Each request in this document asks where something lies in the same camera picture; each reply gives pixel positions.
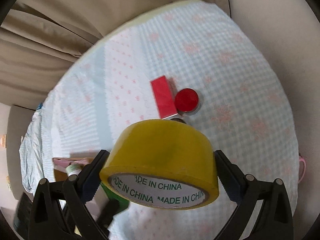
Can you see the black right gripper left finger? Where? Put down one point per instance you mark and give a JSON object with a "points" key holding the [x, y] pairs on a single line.
{"points": [[58, 210]]}

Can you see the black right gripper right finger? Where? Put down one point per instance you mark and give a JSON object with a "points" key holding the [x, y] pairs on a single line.
{"points": [[252, 199]]}

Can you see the green lidded white jar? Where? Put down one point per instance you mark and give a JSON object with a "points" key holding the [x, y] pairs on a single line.
{"points": [[73, 169]]}

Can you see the yellow packing tape roll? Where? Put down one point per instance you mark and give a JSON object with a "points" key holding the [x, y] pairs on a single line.
{"points": [[162, 164]]}

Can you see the red rectangular Marubi box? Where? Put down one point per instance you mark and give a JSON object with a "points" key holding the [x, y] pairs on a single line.
{"points": [[164, 98]]}

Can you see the red lidded round jar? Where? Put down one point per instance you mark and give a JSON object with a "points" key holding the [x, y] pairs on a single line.
{"points": [[187, 101]]}

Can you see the open cardboard box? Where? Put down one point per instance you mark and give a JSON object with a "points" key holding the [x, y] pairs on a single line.
{"points": [[64, 167]]}

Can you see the beige curtain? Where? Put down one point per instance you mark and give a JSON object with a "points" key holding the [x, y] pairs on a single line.
{"points": [[41, 39]]}

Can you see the pink ring handle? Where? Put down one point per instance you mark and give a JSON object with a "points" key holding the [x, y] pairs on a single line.
{"points": [[302, 168]]}

